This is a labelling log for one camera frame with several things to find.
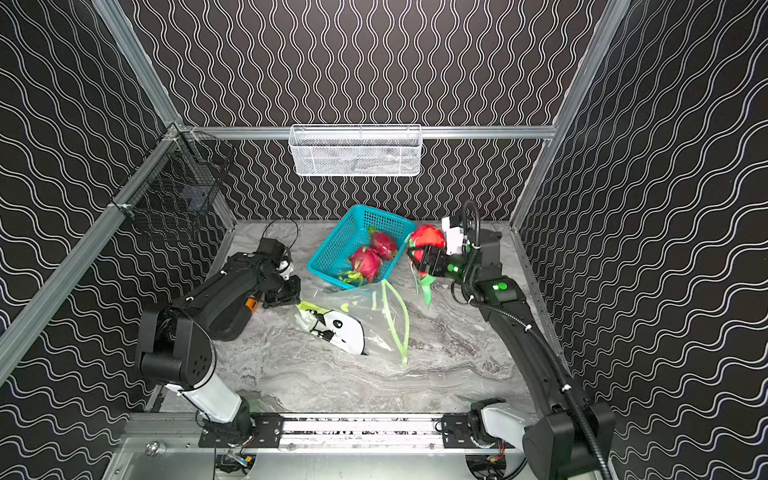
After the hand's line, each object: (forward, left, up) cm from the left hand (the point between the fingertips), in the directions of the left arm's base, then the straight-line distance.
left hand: (308, 297), depth 89 cm
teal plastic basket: (+31, -8, -6) cm, 33 cm away
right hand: (+5, -31, +20) cm, 37 cm away
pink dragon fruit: (+14, -16, 0) cm, 21 cm away
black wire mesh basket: (+25, +44, +16) cm, 53 cm away
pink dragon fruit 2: (+23, -20, -1) cm, 31 cm away
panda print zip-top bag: (-8, -19, +5) cm, 21 cm away
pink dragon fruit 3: (+4, -32, +25) cm, 41 cm away
